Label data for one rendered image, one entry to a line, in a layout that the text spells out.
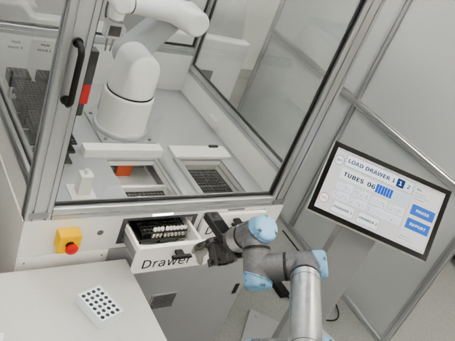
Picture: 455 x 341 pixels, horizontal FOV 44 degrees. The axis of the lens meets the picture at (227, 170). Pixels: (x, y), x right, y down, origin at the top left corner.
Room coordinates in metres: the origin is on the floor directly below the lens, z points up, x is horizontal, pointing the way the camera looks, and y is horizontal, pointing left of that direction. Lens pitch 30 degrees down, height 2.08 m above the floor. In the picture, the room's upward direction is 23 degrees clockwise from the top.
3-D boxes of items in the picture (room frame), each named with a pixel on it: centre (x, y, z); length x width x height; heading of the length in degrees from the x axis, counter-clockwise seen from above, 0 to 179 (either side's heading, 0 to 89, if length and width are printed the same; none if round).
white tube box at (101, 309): (1.22, 0.20, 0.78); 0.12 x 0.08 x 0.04; 60
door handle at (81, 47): (1.26, 0.45, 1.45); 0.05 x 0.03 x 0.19; 42
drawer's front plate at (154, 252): (1.46, 0.05, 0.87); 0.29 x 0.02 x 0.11; 132
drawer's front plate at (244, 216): (1.77, -0.09, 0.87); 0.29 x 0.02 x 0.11; 132
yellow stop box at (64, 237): (1.32, 0.38, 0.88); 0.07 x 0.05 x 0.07; 132
